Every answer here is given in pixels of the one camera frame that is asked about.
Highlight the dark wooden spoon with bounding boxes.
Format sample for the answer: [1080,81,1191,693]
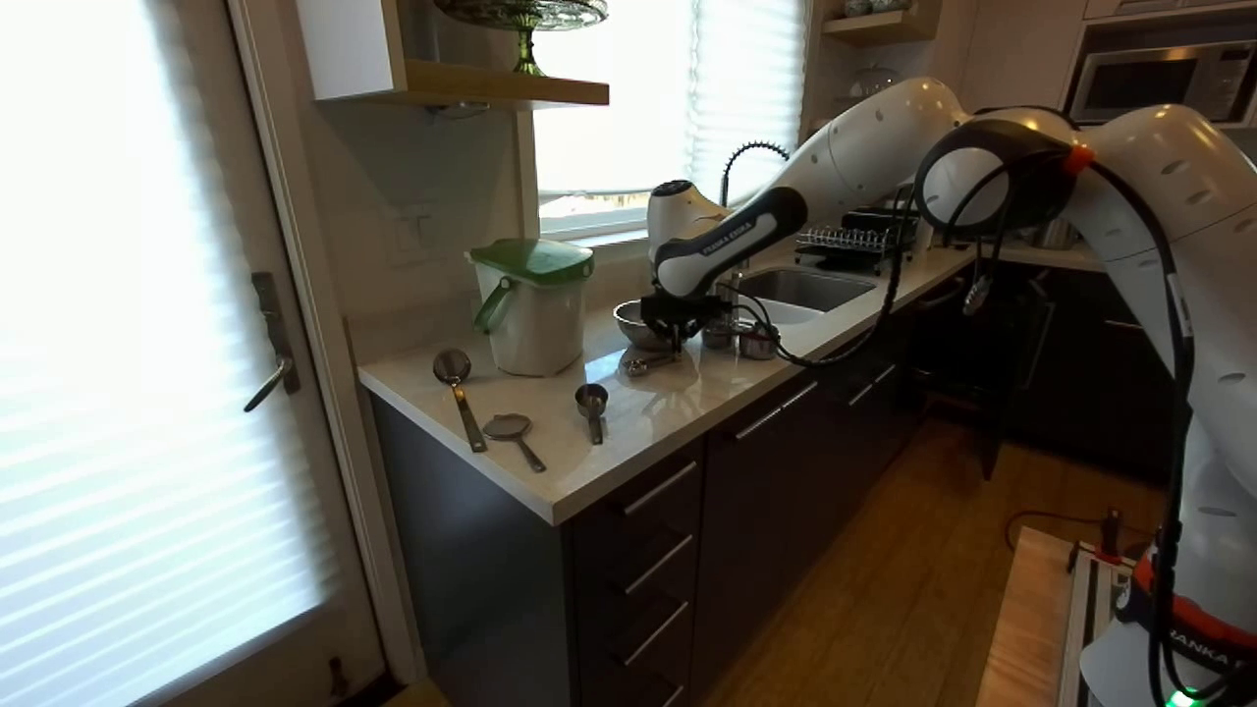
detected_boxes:
[480,410,549,474]

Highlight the glass cake stand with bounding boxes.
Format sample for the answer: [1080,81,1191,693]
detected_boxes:
[430,0,615,77]

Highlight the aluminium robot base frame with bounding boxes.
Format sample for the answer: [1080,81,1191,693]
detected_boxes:
[1056,536,1257,707]

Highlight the dark kitchen counter cabinet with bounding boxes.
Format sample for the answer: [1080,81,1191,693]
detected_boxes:
[357,249,929,707]

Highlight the wooden platform board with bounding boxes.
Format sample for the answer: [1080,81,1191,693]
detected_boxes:
[976,524,1080,707]

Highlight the small metal measuring cup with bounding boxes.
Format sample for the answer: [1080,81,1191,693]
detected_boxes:
[736,317,786,367]

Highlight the glass door with blinds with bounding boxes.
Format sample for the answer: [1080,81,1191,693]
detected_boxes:
[0,0,396,707]

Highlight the small short metal scoop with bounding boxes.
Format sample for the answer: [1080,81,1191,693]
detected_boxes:
[575,381,615,448]

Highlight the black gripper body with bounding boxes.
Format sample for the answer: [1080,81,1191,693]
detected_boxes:
[637,286,738,351]

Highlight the curved metal faucet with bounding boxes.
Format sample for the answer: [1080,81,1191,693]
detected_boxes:
[721,139,793,212]

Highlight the white sink basin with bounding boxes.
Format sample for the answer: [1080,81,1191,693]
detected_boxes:
[731,262,882,317]

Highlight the black dish rack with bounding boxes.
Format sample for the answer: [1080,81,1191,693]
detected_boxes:
[798,194,929,271]

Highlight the black corrugated cable hose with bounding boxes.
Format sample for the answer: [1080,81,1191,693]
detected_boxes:
[731,109,1204,707]

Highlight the white window blinds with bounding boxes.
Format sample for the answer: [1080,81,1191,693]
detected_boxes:
[530,0,808,245]

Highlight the metal door lever handle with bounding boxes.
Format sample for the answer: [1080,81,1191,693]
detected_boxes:
[242,268,303,415]

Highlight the wooden handled metal scoop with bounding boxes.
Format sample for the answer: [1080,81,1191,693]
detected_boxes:
[430,344,493,456]

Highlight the white cabinet with wooden shelf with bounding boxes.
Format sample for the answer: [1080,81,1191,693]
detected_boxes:
[293,0,615,109]

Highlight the built-in microwave oven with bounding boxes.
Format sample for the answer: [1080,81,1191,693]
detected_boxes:
[1066,37,1257,130]

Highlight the white canister with green lid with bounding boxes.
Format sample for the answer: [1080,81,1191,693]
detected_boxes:
[469,237,599,381]

